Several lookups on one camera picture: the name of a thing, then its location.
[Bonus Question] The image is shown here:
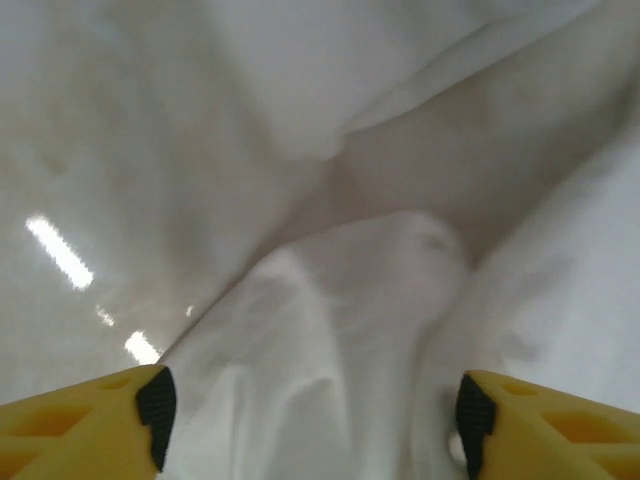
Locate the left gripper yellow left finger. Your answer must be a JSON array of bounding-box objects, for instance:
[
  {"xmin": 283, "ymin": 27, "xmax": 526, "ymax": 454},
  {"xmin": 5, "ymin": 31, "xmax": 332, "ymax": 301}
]
[{"xmin": 0, "ymin": 364, "xmax": 177, "ymax": 480}]

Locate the white t-shirt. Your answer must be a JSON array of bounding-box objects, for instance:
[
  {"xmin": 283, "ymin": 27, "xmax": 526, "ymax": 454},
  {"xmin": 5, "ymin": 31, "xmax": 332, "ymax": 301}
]
[{"xmin": 0, "ymin": 0, "xmax": 640, "ymax": 480}]

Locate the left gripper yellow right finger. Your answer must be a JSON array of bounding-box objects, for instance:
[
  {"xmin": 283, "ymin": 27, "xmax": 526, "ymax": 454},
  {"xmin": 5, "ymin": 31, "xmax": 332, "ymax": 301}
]
[{"xmin": 454, "ymin": 369, "xmax": 640, "ymax": 480}]

